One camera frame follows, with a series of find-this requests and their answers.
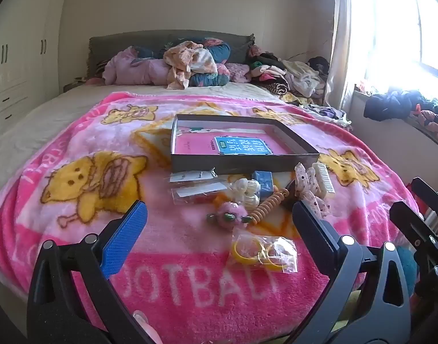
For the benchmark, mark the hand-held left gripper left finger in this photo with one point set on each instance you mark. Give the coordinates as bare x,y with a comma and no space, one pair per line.
127,236

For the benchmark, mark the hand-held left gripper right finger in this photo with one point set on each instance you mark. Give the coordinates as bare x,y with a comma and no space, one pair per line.
310,229

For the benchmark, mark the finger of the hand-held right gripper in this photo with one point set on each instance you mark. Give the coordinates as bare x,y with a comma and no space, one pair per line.
432,200
410,220

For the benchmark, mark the dark brown hair clip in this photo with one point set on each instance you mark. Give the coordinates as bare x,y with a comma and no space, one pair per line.
290,196

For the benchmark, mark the clear bag with yellow rings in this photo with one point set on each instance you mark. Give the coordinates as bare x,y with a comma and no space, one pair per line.
244,251

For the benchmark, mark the white pearl hair clip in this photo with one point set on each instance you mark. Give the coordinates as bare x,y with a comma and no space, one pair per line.
244,190

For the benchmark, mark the clear bag with white card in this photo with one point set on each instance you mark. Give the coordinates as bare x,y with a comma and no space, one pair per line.
197,190

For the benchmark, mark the pink pompom hair clip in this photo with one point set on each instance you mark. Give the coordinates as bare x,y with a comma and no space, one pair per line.
228,211

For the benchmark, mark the small bag with earring card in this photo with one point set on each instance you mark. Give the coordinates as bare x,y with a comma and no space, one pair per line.
190,175

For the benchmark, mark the grey cardboard box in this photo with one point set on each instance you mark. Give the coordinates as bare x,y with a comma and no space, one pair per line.
240,163

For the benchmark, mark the pink printed blanket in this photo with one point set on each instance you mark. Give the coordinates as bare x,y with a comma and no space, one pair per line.
168,258

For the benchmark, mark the cream hair claw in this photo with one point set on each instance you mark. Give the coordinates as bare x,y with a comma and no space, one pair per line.
323,179

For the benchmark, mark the small blue box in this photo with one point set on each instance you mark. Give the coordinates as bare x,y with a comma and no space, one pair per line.
264,182

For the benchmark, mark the orange patterned dark cloth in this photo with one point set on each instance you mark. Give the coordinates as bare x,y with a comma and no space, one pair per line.
434,122

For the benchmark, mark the dark clothes on sill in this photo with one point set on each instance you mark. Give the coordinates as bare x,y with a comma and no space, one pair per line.
391,105

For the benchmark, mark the pink book with teal label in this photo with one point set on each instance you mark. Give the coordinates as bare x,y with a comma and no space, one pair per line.
197,143

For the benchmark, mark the purple garment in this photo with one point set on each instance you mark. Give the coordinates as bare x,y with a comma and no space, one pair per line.
330,113

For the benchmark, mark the beige bed sheet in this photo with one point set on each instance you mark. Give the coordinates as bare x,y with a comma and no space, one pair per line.
61,114

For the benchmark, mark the pile of clothes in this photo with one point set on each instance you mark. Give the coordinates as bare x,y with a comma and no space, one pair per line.
294,75

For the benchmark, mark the pink quilt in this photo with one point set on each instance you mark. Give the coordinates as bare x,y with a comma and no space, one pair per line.
132,70

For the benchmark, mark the window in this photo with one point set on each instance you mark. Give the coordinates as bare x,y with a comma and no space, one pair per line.
401,36

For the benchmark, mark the beige curtain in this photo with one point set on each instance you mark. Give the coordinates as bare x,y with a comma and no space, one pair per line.
339,61

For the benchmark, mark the orange floral cloth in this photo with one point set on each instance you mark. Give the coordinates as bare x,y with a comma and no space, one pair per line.
184,57

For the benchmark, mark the dark blue floral duvet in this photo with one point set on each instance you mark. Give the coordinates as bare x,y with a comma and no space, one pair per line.
219,52

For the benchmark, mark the white wardrobe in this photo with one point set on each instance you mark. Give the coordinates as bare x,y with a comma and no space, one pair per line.
21,61

